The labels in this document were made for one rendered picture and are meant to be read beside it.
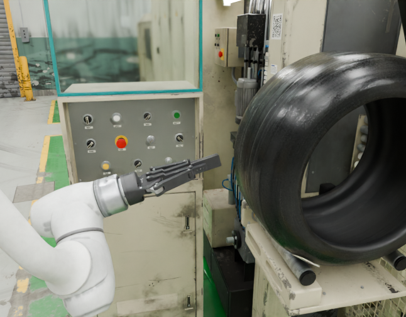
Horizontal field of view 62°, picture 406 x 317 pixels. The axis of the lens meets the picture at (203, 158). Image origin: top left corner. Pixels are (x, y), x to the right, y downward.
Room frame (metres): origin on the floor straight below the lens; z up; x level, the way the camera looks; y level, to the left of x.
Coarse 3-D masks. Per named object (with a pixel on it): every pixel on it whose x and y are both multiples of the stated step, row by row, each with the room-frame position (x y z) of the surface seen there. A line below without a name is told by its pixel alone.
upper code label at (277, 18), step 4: (276, 16) 1.16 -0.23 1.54; (280, 16) 1.12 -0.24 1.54; (276, 20) 1.16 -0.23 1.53; (280, 20) 1.12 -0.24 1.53; (272, 24) 1.18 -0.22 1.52; (276, 24) 1.15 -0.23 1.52; (280, 24) 1.12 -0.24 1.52; (272, 28) 1.18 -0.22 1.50; (276, 28) 1.15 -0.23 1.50; (280, 28) 1.12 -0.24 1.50; (272, 32) 1.18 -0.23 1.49; (276, 32) 1.15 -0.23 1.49; (280, 32) 1.12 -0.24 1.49; (272, 36) 1.18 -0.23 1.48; (276, 36) 1.15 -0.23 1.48; (280, 36) 1.11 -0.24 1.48
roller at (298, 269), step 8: (272, 240) 0.88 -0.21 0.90; (280, 248) 0.83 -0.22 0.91; (288, 256) 0.79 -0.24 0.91; (288, 264) 0.77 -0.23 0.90; (296, 264) 0.75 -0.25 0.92; (304, 264) 0.74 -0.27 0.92; (296, 272) 0.73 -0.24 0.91; (304, 272) 0.71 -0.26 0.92; (312, 272) 0.72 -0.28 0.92; (304, 280) 0.71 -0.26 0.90; (312, 280) 0.71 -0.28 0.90
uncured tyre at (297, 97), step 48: (288, 96) 0.76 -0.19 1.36; (336, 96) 0.71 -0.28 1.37; (384, 96) 0.73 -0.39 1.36; (240, 144) 0.86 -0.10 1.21; (288, 144) 0.70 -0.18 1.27; (384, 144) 1.04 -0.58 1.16; (288, 192) 0.69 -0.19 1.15; (336, 192) 1.02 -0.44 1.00; (384, 192) 0.98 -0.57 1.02; (288, 240) 0.71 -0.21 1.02; (336, 240) 0.87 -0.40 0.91; (384, 240) 0.76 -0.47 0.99
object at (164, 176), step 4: (184, 168) 0.74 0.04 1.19; (188, 168) 0.74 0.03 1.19; (192, 168) 0.74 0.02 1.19; (168, 172) 0.74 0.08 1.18; (172, 172) 0.74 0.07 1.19; (176, 172) 0.73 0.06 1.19; (148, 176) 0.73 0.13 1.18; (152, 176) 0.73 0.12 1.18; (156, 176) 0.72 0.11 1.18; (160, 176) 0.73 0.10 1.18; (164, 176) 0.73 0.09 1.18; (168, 176) 0.73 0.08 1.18; (148, 180) 0.72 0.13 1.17
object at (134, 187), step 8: (120, 176) 0.73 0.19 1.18; (128, 176) 0.72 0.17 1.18; (136, 176) 0.73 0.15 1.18; (144, 176) 0.76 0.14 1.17; (128, 184) 0.70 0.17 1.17; (136, 184) 0.70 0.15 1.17; (144, 184) 0.71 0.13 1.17; (152, 184) 0.71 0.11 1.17; (128, 192) 0.69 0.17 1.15; (136, 192) 0.70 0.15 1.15; (144, 192) 0.70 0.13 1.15; (152, 192) 0.70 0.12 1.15; (128, 200) 0.69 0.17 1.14; (136, 200) 0.70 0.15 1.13; (144, 200) 0.72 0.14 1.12
